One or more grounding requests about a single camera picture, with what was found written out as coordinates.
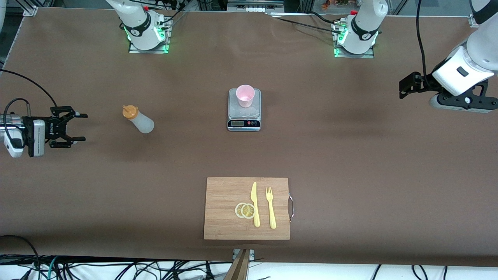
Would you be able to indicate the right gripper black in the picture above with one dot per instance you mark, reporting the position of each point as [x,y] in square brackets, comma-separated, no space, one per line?
[51,127]

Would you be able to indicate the white power strip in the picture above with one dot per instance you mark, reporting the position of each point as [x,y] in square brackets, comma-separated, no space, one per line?
[255,8]

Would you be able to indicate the small metal post bracket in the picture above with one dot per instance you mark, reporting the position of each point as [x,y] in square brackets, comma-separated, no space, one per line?
[252,254]

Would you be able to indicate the wooden cutting board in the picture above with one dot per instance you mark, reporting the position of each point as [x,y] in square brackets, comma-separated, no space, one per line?
[221,202]

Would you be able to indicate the yellow plastic fork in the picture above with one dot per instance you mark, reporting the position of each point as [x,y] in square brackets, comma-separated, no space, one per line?
[272,217]

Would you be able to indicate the wooden post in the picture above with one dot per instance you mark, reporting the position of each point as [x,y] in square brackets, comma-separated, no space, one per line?
[239,268]

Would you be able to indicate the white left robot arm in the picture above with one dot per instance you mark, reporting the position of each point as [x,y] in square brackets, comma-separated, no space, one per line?
[467,62]

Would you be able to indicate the pink plastic cup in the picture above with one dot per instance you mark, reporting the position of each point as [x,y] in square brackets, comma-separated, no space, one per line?
[245,99]

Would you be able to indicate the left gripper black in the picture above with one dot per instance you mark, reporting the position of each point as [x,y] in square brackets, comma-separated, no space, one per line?
[421,82]

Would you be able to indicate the silver digital kitchen scale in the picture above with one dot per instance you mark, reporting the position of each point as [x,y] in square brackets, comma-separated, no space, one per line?
[244,116]

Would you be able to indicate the lemon slice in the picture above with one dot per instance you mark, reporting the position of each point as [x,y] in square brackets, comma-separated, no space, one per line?
[248,211]
[237,210]

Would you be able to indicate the orange flower decoration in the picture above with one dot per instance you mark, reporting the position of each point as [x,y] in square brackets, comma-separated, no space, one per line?
[327,4]

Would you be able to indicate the orange-capped squeeze bottle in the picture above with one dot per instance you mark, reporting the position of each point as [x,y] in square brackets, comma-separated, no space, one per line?
[142,123]

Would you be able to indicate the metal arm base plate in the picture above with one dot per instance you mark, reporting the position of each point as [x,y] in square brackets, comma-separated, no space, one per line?
[365,55]
[134,49]

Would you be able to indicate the brown table cover sheet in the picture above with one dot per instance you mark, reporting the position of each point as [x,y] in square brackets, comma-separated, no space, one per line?
[116,186]

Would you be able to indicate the aluminium frame corner bracket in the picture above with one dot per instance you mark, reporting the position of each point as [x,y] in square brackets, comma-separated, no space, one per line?
[471,21]
[30,11]

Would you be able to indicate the yellow plastic knife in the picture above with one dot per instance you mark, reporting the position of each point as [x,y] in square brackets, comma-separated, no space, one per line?
[254,194]

